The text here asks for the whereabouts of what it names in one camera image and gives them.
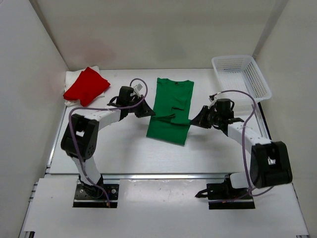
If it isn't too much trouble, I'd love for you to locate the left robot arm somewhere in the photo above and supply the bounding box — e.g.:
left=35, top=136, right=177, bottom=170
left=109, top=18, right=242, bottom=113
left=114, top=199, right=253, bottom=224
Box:
left=61, top=84, right=156, bottom=198

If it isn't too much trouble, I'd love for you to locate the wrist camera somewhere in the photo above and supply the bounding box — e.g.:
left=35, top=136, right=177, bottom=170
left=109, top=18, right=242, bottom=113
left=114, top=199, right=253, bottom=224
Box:
left=133, top=83, right=143, bottom=94
left=209, top=92, right=221, bottom=103

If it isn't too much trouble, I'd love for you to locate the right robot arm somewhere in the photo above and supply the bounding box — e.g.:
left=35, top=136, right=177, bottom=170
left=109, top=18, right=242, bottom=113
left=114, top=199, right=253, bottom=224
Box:
left=190, top=99, right=293, bottom=188

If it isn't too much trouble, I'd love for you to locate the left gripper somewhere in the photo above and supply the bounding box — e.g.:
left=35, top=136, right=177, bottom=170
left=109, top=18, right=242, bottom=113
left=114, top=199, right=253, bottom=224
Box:
left=127, top=95, right=156, bottom=118

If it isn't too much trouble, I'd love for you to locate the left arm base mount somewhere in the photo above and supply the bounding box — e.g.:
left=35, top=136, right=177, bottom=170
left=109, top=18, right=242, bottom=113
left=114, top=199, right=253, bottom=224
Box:
left=73, top=179, right=119, bottom=208

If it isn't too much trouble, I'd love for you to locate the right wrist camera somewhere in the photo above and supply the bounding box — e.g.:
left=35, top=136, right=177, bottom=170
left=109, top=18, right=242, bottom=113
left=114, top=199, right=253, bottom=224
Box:
left=209, top=92, right=221, bottom=103

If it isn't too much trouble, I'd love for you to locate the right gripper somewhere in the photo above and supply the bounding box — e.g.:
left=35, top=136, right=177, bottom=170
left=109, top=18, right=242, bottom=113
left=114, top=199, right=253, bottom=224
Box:
left=191, top=106, right=222, bottom=129

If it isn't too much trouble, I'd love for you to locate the white plastic basket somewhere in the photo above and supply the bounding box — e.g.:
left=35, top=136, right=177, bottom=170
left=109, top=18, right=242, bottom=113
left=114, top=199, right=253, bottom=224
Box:
left=211, top=55, right=272, bottom=103

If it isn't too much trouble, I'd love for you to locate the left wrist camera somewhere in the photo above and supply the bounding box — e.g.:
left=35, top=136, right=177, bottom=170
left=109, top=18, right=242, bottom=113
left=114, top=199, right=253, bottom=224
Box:
left=133, top=83, right=143, bottom=94

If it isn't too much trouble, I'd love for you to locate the aluminium frame rail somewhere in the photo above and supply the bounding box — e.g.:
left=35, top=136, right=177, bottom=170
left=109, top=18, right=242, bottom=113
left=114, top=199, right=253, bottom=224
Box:
left=255, top=103, right=271, bottom=139

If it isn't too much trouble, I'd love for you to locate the green t shirt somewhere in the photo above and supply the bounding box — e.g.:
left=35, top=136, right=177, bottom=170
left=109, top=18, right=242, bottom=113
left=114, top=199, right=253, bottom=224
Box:
left=147, top=78, right=194, bottom=146

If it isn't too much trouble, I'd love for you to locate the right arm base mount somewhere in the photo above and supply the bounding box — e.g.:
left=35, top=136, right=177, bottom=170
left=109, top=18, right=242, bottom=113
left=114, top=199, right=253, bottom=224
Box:
left=195, top=175, right=256, bottom=210

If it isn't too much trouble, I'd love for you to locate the red t shirt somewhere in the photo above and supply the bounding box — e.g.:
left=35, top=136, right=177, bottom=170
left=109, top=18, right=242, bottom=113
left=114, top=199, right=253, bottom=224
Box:
left=63, top=67, right=110, bottom=107

